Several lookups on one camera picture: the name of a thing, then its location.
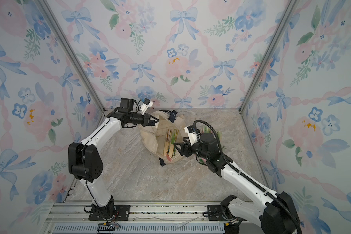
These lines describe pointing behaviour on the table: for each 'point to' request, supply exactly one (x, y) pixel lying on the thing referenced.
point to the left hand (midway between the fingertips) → (158, 120)
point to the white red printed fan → (168, 134)
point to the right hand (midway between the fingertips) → (180, 140)
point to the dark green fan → (171, 148)
